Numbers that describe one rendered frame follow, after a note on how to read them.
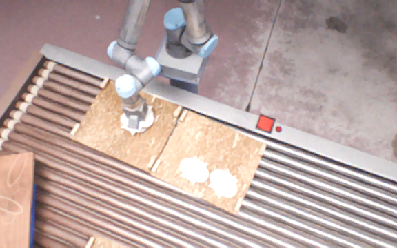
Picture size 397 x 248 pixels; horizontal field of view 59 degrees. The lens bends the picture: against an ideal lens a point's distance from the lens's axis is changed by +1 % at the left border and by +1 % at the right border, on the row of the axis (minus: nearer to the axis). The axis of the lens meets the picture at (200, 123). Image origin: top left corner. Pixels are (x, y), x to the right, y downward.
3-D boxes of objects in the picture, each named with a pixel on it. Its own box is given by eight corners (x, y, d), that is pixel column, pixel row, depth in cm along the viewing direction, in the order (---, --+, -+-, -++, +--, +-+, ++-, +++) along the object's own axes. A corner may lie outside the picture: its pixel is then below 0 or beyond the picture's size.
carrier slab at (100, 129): (109, 79, 173) (108, 77, 172) (183, 108, 166) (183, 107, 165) (71, 139, 161) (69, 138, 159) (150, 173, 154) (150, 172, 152)
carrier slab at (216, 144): (185, 110, 166) (185, 109, 164) (266, 145, 158) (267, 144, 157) (150, 175, 153) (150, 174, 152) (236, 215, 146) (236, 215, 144)
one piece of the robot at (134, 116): (114, 115, 137) (123, 131, 152) (136, 118, 136) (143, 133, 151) (122, 89, 142) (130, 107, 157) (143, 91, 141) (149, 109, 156)
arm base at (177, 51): (168, 32, 179) (166, 19, 170) (197, 36, 178) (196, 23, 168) (163, 57, 173) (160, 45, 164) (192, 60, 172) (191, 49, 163)
